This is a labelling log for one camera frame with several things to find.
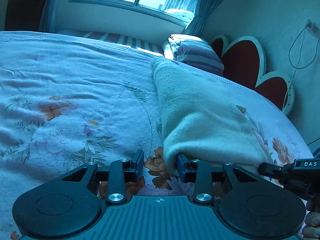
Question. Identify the striped mattress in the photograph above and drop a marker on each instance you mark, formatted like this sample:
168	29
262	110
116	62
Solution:
120	40

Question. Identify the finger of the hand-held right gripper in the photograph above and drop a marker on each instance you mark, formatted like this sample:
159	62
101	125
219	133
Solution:
272	171

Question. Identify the light towel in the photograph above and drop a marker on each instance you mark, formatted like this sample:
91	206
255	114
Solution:
205	115

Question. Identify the white bundled bedding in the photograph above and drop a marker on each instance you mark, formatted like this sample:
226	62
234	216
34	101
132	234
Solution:
178	13

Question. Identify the person's right hand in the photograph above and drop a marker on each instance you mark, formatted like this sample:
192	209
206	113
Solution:
312	223

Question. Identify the curtain tieback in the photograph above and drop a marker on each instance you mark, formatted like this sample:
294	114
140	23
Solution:
198	18

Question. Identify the red scalloped headboard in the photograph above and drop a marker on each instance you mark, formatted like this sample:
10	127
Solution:
242	60

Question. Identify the wall socket with charger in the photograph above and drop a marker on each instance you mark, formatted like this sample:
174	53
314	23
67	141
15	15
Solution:
312	27

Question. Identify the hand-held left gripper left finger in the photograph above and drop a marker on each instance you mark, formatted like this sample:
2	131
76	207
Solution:
140	161

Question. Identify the striped pillow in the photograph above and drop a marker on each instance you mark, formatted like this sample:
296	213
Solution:
195	53

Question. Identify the floral bed sheet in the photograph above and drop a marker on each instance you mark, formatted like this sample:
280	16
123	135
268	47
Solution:
75	85

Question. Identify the blue window curtain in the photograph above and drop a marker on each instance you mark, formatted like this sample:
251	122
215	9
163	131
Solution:
48	7
197	0

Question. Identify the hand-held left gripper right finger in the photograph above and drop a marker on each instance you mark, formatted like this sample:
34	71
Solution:
181	168

